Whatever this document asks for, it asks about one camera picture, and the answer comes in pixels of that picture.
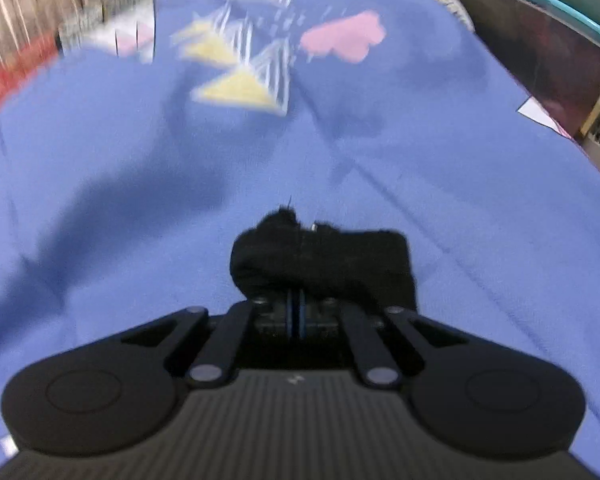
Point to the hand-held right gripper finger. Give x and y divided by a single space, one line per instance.
302 316
291 316

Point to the black pants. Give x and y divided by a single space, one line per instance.
330 260

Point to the blue printed bedsheet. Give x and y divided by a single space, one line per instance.
430 210

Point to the white paper sheet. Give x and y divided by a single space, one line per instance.
542 114

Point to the red floral quilt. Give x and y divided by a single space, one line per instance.
15 77

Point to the teal-edged brown furniture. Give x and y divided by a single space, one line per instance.
545 40

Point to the beige leaf-pattern curtain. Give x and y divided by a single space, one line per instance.
25 0

